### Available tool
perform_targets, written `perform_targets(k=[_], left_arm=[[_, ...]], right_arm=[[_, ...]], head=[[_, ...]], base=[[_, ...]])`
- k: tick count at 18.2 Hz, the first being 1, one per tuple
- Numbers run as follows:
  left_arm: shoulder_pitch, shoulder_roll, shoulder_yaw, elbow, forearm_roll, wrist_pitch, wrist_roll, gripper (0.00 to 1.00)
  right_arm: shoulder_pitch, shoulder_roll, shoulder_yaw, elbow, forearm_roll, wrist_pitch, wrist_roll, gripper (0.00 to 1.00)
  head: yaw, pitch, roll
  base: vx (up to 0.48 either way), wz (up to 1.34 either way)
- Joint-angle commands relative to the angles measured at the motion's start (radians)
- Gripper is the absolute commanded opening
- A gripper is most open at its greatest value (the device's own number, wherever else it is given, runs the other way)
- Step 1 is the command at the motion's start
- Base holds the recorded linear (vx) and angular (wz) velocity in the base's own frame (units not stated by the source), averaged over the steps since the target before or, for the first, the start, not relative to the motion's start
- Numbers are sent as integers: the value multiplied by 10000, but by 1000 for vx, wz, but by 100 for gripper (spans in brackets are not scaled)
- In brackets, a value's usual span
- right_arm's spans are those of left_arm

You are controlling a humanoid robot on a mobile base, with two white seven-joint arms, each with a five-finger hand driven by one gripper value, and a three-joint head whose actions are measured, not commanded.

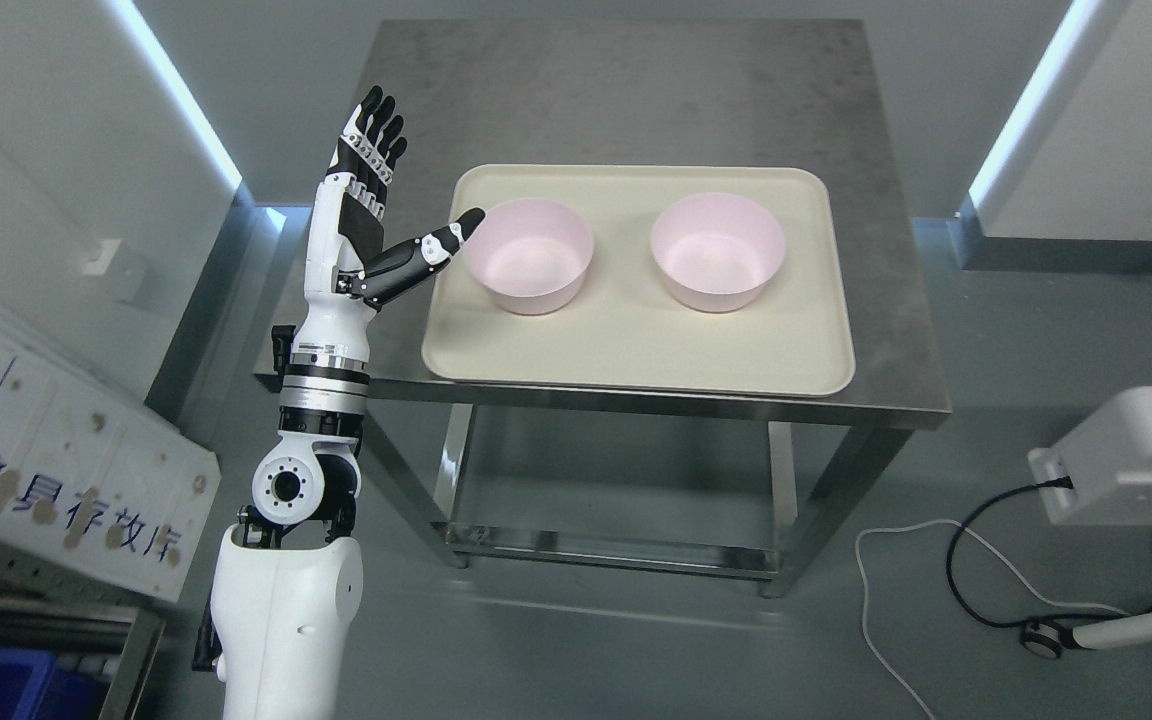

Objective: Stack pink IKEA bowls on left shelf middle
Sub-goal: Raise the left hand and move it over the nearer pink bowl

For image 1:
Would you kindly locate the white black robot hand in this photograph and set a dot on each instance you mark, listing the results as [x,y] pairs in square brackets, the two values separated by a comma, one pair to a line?
[350,271]

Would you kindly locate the pink bowl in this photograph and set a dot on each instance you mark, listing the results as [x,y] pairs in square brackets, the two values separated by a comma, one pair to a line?
[717,251]
[532,256]

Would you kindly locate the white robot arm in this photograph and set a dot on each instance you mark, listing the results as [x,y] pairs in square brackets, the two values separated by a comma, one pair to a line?
[289,576]

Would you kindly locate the metal shelf rack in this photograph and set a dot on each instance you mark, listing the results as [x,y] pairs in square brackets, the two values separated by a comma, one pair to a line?
[114,633]

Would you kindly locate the white sign board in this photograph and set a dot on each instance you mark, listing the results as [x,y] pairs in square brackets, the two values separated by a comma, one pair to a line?
[92,482]

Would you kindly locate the blue plastic bin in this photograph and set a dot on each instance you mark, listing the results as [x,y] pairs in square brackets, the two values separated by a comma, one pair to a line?
[34,685]

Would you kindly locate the white device box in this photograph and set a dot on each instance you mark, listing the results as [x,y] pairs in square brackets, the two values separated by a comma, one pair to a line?
[1100,473]

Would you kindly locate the wall socket box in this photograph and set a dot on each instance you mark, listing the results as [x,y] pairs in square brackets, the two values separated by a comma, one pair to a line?
[115,262]

